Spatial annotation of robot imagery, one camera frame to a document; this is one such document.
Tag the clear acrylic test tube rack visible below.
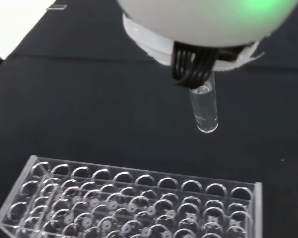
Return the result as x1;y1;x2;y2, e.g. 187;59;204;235
0;154;263;238

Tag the black bench cloth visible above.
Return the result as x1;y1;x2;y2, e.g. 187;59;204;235
0;0;298;238

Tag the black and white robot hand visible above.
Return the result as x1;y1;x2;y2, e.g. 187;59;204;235
116;0;298;89

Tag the clear acrylic cloth clip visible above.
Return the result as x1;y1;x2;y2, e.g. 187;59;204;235
45;4;67;11

